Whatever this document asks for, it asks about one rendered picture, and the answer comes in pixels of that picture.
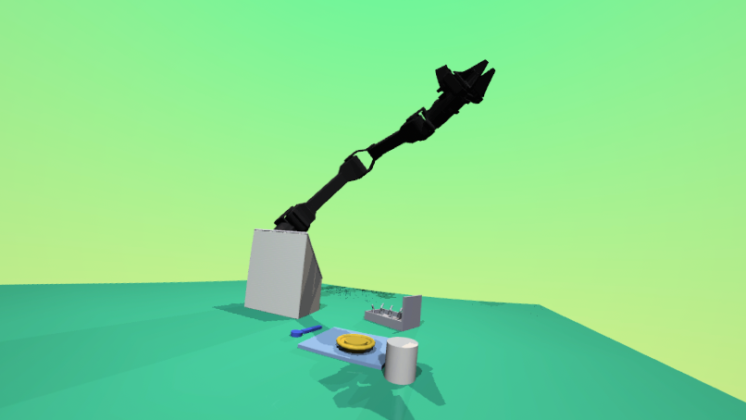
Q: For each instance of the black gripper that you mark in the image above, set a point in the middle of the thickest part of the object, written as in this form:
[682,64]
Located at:
[465,87]

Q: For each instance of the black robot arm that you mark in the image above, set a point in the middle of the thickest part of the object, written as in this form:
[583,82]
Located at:
[416,128]

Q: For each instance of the white cylinder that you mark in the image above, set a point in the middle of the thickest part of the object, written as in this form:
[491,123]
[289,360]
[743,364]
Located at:
[401,360]

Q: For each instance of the blue spoon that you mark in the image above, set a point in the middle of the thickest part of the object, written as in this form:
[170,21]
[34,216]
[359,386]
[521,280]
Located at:
[298,333]

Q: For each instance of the grey dish rack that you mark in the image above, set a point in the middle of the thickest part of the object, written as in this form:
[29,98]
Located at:
[402,320]

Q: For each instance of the yellow round plate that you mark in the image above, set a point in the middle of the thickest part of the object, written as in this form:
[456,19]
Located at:
[355,343]

